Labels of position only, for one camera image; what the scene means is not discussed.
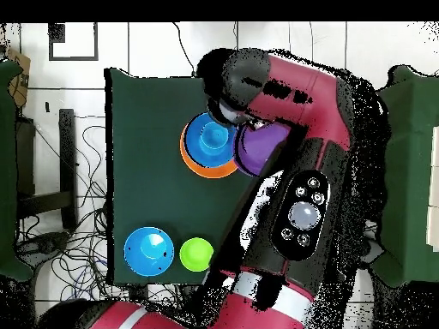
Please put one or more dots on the large yellow-orange bowl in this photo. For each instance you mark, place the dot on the large yellow-orange bowl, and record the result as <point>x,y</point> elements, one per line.
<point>205,172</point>

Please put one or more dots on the blue plastic bowl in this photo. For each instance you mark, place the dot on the blue plastic bowl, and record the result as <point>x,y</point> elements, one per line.
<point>199,150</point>
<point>148,252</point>

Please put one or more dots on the blue plastic cup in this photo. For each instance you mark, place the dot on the blue plastic cup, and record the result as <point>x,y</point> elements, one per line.
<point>214,135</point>

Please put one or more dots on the purple shallow bowl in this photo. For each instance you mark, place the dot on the purple shallow bowl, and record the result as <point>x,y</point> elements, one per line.
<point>257,144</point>

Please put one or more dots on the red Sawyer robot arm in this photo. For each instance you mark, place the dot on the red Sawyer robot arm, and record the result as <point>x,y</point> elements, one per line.
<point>298,96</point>

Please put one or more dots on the small green bowl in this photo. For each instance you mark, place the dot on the small green bowl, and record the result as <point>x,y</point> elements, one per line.
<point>195,254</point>

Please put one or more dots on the dark green tablecloth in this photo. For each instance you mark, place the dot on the dark green tablecloth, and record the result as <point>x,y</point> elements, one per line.
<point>147,120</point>

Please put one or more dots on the dark grey stand foot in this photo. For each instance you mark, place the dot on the dark grey stand foot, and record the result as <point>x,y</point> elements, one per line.
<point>44,245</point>

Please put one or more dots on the green cloth side table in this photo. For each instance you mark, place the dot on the green cloth side table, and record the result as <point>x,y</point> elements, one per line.
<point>7,171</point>
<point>411,171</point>

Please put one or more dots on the cardboard box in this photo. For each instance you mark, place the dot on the cardboard box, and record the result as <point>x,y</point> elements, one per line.
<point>20,68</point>

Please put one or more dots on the black metal frame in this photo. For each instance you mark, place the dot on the black metal frame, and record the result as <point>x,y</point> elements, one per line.
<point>67,154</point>

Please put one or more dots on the black floor frame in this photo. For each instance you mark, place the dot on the black floor frame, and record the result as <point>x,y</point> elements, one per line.
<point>56,34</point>

